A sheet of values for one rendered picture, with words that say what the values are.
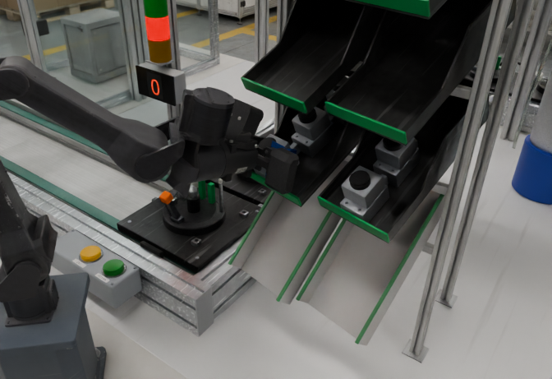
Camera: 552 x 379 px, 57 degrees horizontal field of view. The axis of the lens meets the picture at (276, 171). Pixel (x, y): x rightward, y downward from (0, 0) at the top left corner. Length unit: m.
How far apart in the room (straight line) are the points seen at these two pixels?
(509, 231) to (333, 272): 0.64
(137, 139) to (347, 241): 0.43
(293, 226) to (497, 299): 0.50
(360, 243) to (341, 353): 0.23
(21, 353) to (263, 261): 0.42
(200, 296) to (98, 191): 0.52
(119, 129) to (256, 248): 0.41
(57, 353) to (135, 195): 0.59
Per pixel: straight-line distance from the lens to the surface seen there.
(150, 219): 1.16
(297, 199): 0.79
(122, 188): 1.38
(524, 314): 1.21
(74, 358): 0.89
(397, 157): 0.77
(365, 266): 0.89
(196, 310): 0.99
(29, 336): 0.85
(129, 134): 0.67
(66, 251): 1.14
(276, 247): 0.95
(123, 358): 1.04
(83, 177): 1.46
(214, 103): 0.66
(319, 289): 0.92
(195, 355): 1.02
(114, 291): 1.04
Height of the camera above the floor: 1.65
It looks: 31 degrees down
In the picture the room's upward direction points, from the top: 2 degrees clockwise
